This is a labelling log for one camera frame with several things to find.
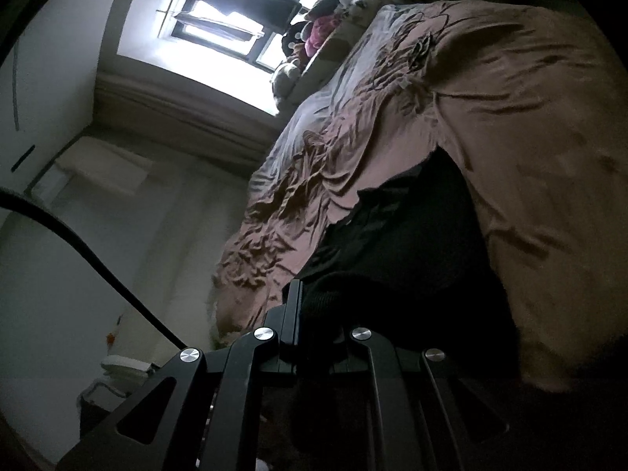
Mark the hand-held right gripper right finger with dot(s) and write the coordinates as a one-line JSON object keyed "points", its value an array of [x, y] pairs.
{"points": [[363, 348]]}

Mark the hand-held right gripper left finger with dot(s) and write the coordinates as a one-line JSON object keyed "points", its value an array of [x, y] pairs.
{"points": [[293, 304]]}

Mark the black knit garment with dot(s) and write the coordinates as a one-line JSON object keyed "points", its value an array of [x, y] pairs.
{"points": [[407, 255]]}

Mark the small white appliance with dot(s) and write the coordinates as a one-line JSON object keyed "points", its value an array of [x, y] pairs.
{"points": [[122, 365]]}

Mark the grey blanket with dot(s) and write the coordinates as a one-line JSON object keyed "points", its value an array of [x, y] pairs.
{"points": [[343, 78]]}

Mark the white air conditioner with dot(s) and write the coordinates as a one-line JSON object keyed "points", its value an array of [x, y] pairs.
{"points": [[103, 167]]}

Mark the bright window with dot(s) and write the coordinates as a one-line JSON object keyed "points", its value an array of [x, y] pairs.
{"points": [[206, 59]]}

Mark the brown bed sheet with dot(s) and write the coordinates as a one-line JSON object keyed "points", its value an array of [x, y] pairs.
{"points": [[539, 157]]}

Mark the pile of plush toys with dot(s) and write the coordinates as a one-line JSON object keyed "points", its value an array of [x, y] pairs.
{"points": [[319, 34]]}

